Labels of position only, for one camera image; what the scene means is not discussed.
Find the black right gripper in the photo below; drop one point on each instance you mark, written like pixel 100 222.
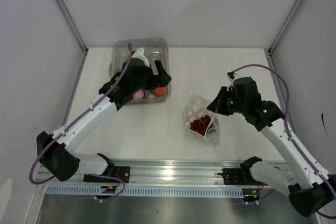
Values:
pixel 217 105

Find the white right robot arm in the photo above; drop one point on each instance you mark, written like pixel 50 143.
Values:
pixel 310 186

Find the purple grape bunch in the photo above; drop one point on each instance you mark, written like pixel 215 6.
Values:
pixel 200 125

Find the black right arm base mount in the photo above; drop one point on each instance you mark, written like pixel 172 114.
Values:
pixel 241 175

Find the white slotted cable duct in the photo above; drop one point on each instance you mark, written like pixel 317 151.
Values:
pixel 150 191

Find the grey plastic food bin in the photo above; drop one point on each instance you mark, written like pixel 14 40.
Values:
pixel 152 49

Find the peach fruit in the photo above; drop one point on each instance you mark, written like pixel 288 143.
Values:
pixel 159 91

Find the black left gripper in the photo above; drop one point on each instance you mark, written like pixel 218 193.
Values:
pixel 161 80

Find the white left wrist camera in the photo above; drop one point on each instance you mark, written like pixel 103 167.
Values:
pixel 139 54

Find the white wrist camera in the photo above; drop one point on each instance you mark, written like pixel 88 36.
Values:
pixel 139 54
pixel 231 76

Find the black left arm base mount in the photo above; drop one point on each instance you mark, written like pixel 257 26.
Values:
pixel 120 172

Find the clear zip top bag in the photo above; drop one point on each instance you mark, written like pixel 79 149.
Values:
pixel 195 108

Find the garlic bulb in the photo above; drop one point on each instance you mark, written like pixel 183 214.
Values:
pixel 151 96

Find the pink onion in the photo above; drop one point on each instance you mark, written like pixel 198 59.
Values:
pixel 139 95

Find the right aluminium frame post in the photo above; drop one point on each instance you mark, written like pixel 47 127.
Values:
pixel 291 16

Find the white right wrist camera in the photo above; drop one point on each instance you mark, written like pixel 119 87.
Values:
pixel 231 76

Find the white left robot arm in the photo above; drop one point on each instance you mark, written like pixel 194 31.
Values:
pixel 57 151

